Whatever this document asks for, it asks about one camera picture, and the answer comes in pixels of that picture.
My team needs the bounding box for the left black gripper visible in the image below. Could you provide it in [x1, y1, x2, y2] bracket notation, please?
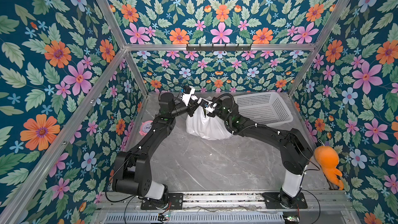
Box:
[168, 100, 203, 120]

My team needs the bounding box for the white plastic bag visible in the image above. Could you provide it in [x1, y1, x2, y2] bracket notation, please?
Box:
[186, 106, 233, 141]

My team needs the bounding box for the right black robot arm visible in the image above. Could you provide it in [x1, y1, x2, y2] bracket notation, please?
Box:
[201, 94, 313, 208]

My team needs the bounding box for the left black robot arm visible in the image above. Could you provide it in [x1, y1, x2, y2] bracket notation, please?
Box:
[112, 92, 199, 205]

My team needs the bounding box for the pink alarm clock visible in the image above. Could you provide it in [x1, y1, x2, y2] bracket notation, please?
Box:
[139, 120, 153, 136]

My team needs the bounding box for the white perforated plastic basket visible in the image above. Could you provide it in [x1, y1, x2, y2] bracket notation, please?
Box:
[234, 92, 293, 127]

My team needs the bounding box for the orange plush toy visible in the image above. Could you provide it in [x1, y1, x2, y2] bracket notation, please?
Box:
[314, 146, 344, 190]

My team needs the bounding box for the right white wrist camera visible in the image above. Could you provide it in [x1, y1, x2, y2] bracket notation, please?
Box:
[198, 98, 217, 114]

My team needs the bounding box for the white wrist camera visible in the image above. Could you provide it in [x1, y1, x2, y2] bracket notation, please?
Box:
[198, 98, 217, 114]
[181, 86, 195, 106]

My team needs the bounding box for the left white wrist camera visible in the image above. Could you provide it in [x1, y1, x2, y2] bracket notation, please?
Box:
[181, 86, 195, 106]

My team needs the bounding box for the black hook rail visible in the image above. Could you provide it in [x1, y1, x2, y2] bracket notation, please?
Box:
[186, 44, 252, 52]

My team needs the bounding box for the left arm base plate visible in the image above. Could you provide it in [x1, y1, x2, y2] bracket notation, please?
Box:
[141, 193, 184, 211]

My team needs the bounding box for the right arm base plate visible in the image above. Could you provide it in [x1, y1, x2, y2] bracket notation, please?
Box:
[262, 192, 308, 209]

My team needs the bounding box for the white vented cable duct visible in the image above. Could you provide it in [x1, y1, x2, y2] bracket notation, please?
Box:
[104, 212, 285, 224]

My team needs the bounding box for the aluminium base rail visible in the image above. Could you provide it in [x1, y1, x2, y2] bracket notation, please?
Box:
[91, 190, 361, 224]

